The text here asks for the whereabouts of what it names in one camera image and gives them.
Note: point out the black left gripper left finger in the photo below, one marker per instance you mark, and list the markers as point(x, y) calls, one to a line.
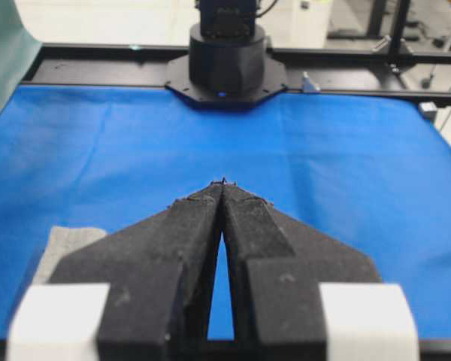
point(137, 294)

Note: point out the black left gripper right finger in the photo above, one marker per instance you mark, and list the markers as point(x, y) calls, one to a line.
point(299, 294)

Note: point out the brown and grey sponge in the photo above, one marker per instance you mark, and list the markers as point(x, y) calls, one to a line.
point(61, 242)

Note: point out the blue table cloth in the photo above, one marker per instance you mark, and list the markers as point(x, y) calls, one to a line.
point(369, 172)

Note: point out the black aluminium table frame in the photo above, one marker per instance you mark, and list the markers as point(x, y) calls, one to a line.
point(328, 72)

